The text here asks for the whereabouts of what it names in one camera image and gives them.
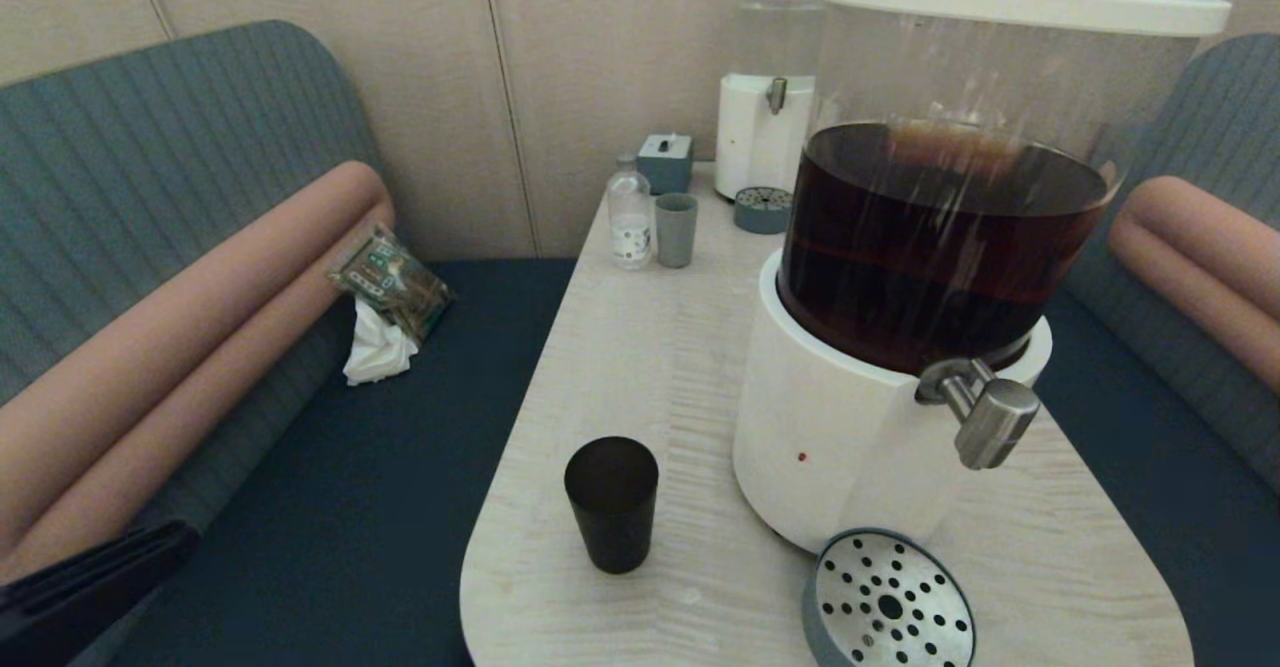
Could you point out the black plastic cup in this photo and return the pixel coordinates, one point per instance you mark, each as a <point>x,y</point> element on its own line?
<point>610,517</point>

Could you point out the large silver dispenser tap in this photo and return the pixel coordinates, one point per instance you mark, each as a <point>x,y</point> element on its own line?
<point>990,422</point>

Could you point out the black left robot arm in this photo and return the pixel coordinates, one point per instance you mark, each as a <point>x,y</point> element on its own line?
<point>60,607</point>

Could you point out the grey-green cup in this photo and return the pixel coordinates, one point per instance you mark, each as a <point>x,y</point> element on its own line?
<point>676,232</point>

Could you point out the clear plastic bottle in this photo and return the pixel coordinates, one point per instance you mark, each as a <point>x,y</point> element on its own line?
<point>630,227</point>

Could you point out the blue-grey tissue box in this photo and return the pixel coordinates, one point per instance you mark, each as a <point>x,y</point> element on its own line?
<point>665,167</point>

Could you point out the small grey drip tray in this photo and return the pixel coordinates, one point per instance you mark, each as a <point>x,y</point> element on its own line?
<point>760,212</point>

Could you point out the small white clear dispenser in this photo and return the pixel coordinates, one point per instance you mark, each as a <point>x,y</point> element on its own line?
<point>750,137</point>

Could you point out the large dispenser with dark tea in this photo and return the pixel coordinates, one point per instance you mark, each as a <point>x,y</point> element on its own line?
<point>830,427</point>

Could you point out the green snack packet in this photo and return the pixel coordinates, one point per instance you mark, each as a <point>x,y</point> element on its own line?
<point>395,282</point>

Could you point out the small silver dispenser tap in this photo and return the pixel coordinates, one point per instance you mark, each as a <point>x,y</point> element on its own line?
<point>776,95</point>

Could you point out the crumpled white tissue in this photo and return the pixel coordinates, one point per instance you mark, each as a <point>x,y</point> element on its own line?
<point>378,352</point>

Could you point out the large grey perforated drip tray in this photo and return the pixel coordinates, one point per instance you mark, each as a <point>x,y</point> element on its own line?
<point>880,597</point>

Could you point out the pink cylindrical bolster cushion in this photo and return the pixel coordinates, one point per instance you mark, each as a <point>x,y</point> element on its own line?
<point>1200,299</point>
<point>1200,227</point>
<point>200,312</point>
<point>150,449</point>

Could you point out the teal upholstered bench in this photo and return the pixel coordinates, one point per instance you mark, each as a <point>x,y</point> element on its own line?
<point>1230,117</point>
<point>150,147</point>

